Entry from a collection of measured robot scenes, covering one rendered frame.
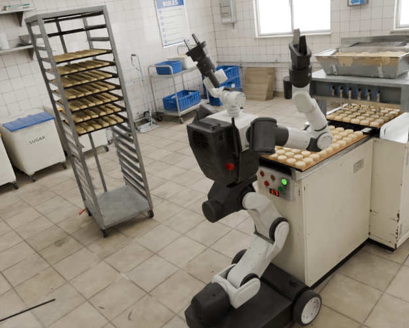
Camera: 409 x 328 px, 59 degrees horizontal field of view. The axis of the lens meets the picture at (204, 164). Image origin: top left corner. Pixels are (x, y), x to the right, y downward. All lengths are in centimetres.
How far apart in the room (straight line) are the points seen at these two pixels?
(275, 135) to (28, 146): 376
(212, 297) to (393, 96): 154
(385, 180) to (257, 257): 97
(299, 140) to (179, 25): 544
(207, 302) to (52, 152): 347
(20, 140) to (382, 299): 404
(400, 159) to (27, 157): 402
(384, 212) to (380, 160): 36
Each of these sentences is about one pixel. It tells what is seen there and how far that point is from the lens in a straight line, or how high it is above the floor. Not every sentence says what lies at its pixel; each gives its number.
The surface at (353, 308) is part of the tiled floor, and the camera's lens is 242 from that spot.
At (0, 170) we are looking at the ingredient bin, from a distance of 483.
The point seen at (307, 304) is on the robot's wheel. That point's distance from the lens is 218.
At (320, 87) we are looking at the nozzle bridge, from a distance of 266.
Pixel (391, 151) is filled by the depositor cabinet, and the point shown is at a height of 77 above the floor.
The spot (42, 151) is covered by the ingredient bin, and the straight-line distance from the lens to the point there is 493.
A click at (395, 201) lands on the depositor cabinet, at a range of 256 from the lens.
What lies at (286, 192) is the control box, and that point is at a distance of 199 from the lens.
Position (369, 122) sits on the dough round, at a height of 90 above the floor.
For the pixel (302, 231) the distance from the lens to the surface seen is 210.
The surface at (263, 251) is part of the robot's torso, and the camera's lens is 209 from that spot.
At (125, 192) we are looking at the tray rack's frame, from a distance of 365.
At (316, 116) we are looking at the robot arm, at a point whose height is 122.
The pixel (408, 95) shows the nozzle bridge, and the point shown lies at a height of 112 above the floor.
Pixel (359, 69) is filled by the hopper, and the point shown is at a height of 123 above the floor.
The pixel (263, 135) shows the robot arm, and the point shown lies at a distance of 150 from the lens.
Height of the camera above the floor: 173
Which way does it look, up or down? 24 degrees down
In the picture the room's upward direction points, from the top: 9 degrees counter-clockwise
